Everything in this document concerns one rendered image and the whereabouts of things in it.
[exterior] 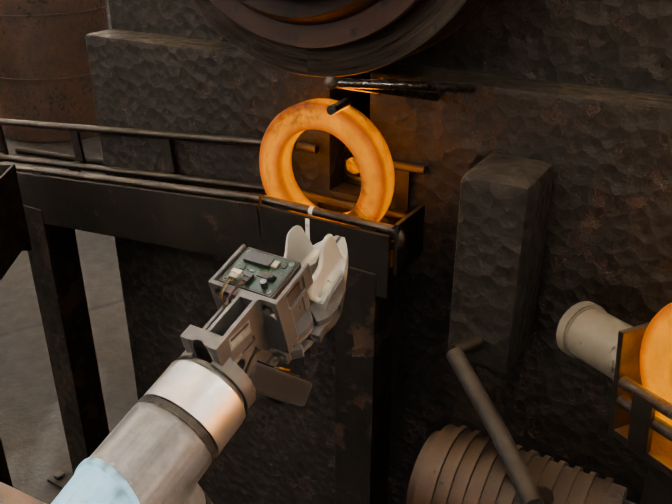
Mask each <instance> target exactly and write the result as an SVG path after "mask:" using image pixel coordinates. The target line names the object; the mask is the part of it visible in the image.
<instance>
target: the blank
mask: <svg viewBox="0 0 672 504"><path fill-rule="evenodd" d="M640 374H641V380H642V385H643V387H645V388H647V389H648V390H650V391H652V392H653V393H655V394H657V395H658V396H660V397H662V398H663V399H665V400H667V401H668V402H670V403H672V302H671V303H670V304H668V305H666V306H665V307H663V308H662V309H661V310H660V311H659V312H658V313H657V314H656V315H655V316H654V317H653V319H652V320H651V322H650V323H649V325H648V327H647V329H646V331H645V333H644V336H643V339H642V344H641V349H640ZM655 415H656V416H658V417H659V418H661V419H663V420H664V421H666V422H667V423H669V424H670V425H672V420H671V419H669V418H667V417H666V416H664V415H663V414H661V413H659V412H658V411H655Z"/></svg>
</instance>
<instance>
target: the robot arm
mask: <svg viewBox="0 0 672 504"><path fill-rule="evenodd" d="M236 258H238V259H237V260H236ZM235 260H236V261H235ZM348 260H349V257H348V249H347V244H346V240H345V237H341V236H338V235H336V236H334V237H333V235H331V234H327V235H326V236H325V237H324V239H323V241H320V242H318V243H316V244H314V245H312V243H311V241H310V240H309V238H308V237H307V235H306V233H305V232H304V230H303V228H302V227H301V226H298V225H296V226H294V227H292V228H291V229H290V231H289V232H288V234H287V237H286V246H285V254H284V257H281V256H278V255H274V254H271V253H268V252H264V251H261V250H257V249H254V248H251V247H248V248H246V245H245V244H242V245H241V246H240V247H239V249H238V250H237V251H236V252H235V253H234V254H233V255H232V256H231V257H230V258H229V259H228V260H227V262H226V263H225V264H224V265H223V266H222V267H221V268H220V269H219V270H218V271H217V272H216V274H215V275H214V276H213V277H212V278H211V279H210V280H209V281H208V283H209V286H210V289H211V292H212V294H213V297H214V300H215V303H216V306H217V308H218V311H217V312H216V313H215V315H214V316H213V317H212V318H211V319H210V320H209V321H208V323H207V324H206V325H205V326H204V327H203V328H202V329H201V328H199V327H196V326H193V325H191V324H190V325H189V327H188V328H187V329H186V330H185V331H184V332H183V333H182V334H181V336H180V338H181V340H182V342H183V345H184V347H185V351H184V352H183V354H182V355H181V356H180V357H179V358H178V360H175V361H174V362H172V363H171V364H170V365H169V367H168V368H167V369H166V370H165V371H164V372H163V374H162V375H161V376H160V377H159V378H158V379H157V380H156V382H155V383H154V384H153V385H152V386H151V387H150V389H149V390H148V391H147V392H146V393H145V394H144V396H143V397H142V398H140V399H139V401H138V402H137V403H136V404H135V405H134V406H133V407H132V409H131V410H130V411H129V412H128V413H127V414H126V415H125V417H124V418H123V419H122V420H121V421H120V422H119V423H118V425H117V426H116V427H115V428H114V429H113V430H112V431H111V433H110V434H109V435H108V436H107V437H106V438H105V439H104V441H103V442H102V443H101V444H100V445H99V446H98V447H97V449H96V450H95V451H94V452H93V453H92V454H91V455H90V457H89V458H86V459H84V460H83V461H82V462H81V463H80V464H79V465H78V467H77V468H76V470H75V473H74V475H73V477H72V478H71V479H70V480H69V482H68V483H67V484H66V485H65V487H64V488H63V489H62V490H61V492H60V493H59V494H58V495H57V497H56V498H55V499H54V500H53V502H52V503H51V504H213V502H212V501H211V500H210V498H209V497H208V495H207V494H206V492H205V491H204V490H203V488H202V487H201V486H200V485H199V484H198V481H199V480H200V478H201V477H202V476H203V474H204V473H205V472H206V470H207V469H208V468H209V466H210V465H211V464H212V462H213V461H214V459H215V458H216V457H217V456H218V455H219V454H220V452H221V451H222V450H223V448H224V447H225V446H226V444H227V443H228V441H229V440H230V439H231V437H232V436H233V435H234V433H235V432H236V431H237V429H238V428H239V427H240V425H241V424H242V423H243V421H244V419H245V417H246V412H247V411H248V410H249V408H250V407H251V405H252V404H253V403H254V401H255V400H256V393H257V394H261V395H264V396H266V398H267V399H268V400H269V401H270V402H272V403H274V404H277V405H285V404H289V403H291V404H295V405H298V406H304V405H305V404H306V401H307V399H308V396H309V393H310V391H311V388H312V384H311V383H310V382H308V381H306V380H303V379H301V378H298V377H299V376H298V374H297V373H296V372H295V371H294V370H293V369H291V368H290V367H287V366H277V367H275V366H276V365H277V364H278V362H279V361H280V362H283V363H286V364H289V363H290V361H291V360H292V359H296V358H301V357H304V352H305V351H306V350H307V349H308V348H310V347H311V346H312V344H313V343H314V342H317V343H321V342H322V339H323V337H324V336H325V334H326V333H327V332H328V331H329V330H330V329H331V328H332V327H333V326H334V325H335V324H336V322H337V321H338V319H339V317H340V315H341V312H342V309H343V303H344V296H345V290H346V279H347V272H348ZM234 261H235V262H234ZM233 262H234V263H233ZM232 263H233V264H232ZM231 264H232V265H231ZM230 265H231V266H230ZM229 266H230V267H229ZM228 267H229V268H228ZM227 268H228V270H227V271H226V269H227ZM225 271H226V272H225ZM224 272H225V273H224ZM223 273H224V274H223ZM222 274H223V275H222ZM257 360H258V361H261V362H263V363H266V364H269V365H271V366H274V368H271V367H269V366H266V365H263V364H261V363H258V362H257ZM0 504H46V503H44V502H42V501H40V500H38V499H36V498H34V497H32V496H29V495H27V494H25V493H23V492H21V491H19V490H17V489H15V488H13V487H11V486H9V485H6V484H4V483H2V482H0Z"/></svg>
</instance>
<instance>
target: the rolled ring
mask: <svg viewBox="0 0 672 504"><path fill-rule="evenodd" d="M336 102H338V100H334V99H327V98H316V99H310V100H306V101H303V102H301V103H298V104H296V105H294V106H291V107H289V108H287V109H285V110H284V111H282V112H281V113H280V114H278V115H277V116H276V117H275V118H274V119H273V121H272V122H271V123H270V125H269V126H268V128H267V130H266V132H265V134H264V136H263V139H262V142H261V147H260V154H259V168H260V175H261V180H262V183H263V187H264V189H265V192H266V194H267V196H271V197H276V198H280V199H284V200H288V201H293V202H297V203H301V204H306V205H310V206H315V207H317V206H316V205H314V204H313V203H312V202H311V201H309V200H308V199H307V198H306V196H305V195H304V194H303V193H302V191H301V190H300V188H299V186H298V184H297V182H296V180H295V177H294V174H293V170H292V151H293V147H294V144H295V142H296V140H297V138H298V137H299V136H300V135H301V133H303V132H304V131H305V130H310V129H316V130H322V131H326V132H328V133H330V134H332V135H334V136H335V137H337V138H338V139H339V140H341V141H342V142H343V143H344V144H345V145H346V146H347V147H348V149H349V150H350V151H351V153H352V155H353V156H354V158H355V160H356V162H357V165H358V168H359V171H360V176H361V192H360V196H359V199H358V201H357V203H356V205H355V206H354V208H353V209H352V210H351V211H349V212H345V213H344V214H348V215H353V216H357V217H361V218H365V219H370V220H374V221H378V222H379V221H380V220H381V219H382V218H383V216H384V215H385V213H386V212H387V210H388V208H389V206H390V203H391V200H392V197H393V192H394V185H395V173H394V165H393V160H392V157H391V154H390V151H389V148H388V146H387V144H386V142H385V140H384V138H383V136H382V135H381V133H380V132H379V130H378V129H377V127H376V126H375V125H374V124H373V123H372V122H371V121H370V120H369V119H368V118H367V117H366V116H365V115H364V114H363V113H361V112H360V111H359V110H357V109H356V108H354V107H352V106H349V107H347V108H345V109H343V110H341V111H339V112H337V113H335V114H334V115H329V114H328V113H327V107H328V106H330V105H332V104H334V103H336Z"/></svg>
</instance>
